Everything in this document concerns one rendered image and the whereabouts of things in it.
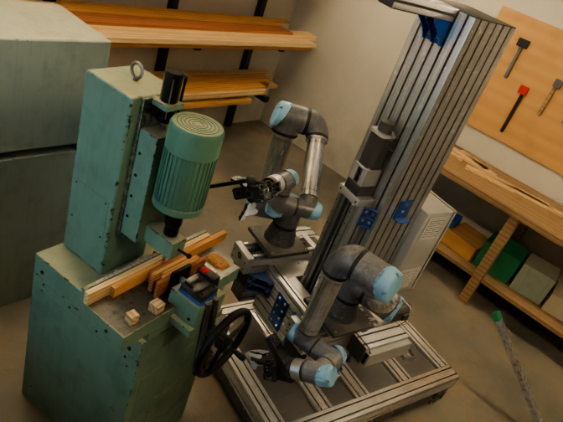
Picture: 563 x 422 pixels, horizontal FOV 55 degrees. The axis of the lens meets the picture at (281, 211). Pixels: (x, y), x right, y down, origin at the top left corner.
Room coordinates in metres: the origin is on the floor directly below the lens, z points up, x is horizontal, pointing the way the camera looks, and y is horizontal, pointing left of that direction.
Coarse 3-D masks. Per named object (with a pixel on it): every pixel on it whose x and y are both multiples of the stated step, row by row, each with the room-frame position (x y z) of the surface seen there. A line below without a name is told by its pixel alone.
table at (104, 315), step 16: (224, 256) 1.77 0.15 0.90; (224, 272) 1.67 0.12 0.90; (144, 288) 1.43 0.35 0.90; (80, 304) 1.27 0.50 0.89; (96, 304) 1.28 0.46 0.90; (112, 304) 1.30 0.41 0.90; (128, 304) 1.33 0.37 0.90; (144, 304) 1.36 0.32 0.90; (96, 320) 1.24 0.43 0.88; (112, 320) 1.24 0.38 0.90; (144, 320) 1.29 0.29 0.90; (160, 320) 1.34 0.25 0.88; (176, 320) 1.37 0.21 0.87; (112, 336) 1.20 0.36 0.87; (128, 336) 1.20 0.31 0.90; (144, 336) 1.28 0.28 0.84
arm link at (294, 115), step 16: (272, 112) 2.19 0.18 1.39; (288, 112) 2.12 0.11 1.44; (304, 112) 2.15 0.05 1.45; (272, 128) 2.14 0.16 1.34; (288, 128) 2.11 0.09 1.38; (304, 128) 2.13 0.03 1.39; (272, 144) 2.13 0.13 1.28; (288, 144) 2.13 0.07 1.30; (272, 160) 2.11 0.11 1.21; (256, 208) 2.07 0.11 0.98
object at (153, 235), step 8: (152, 224) 1.56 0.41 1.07; (160, 224) 1.58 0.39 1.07; (144, 232) 1.55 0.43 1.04; (152, 232) 1.53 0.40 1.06; (160, 232) 1.54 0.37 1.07; (144, 240) 1.55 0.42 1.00; (152, 240) 1.53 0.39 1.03; (160, 240) 1.52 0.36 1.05; (168, 240) 1.51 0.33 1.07; (176, 240) 1.52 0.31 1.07; (184, 240) 1.55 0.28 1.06; (160, 248) 1.52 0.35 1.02; (168, 248) 1.50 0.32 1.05; (176, 248) 1.51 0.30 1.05; (168, 256) 1.50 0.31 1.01
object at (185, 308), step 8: (176, 288) 1.42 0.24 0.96; (168, 296) 1.41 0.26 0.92; (176, 296) 1.40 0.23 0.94; (184, 296) 1.39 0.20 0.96; (224, 296) 1.48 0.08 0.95; (176, 304) 1.40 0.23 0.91; (184, 304) 1.38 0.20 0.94; (192, 304) 1.37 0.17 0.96; (176, 312) 1.39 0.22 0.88; (184, 312) 1.38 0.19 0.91; (192, 312) 1.37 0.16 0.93; (200, 312) 1.37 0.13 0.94; (184, 320) 1.38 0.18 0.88; (192, 320) 1.36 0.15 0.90; (200, 320) 1.38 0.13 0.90
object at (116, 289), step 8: (224, 232) 1.87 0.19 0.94; (208, 240) 1.77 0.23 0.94; (216, 240) 1.82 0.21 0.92; (192, 248) 1.69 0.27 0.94; (200, 248) 1.73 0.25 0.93; (208, 248) 1.78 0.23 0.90; (144, 272) 1.46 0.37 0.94; (128, 280) 1.39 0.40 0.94; (136, 280) 1.42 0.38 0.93; (144, 280) 1.46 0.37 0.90; (112, 288) 1.34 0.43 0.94; (120, 288) 1.35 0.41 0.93; (128, 288) 1.39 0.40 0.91; (112, 296) 1.33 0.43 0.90
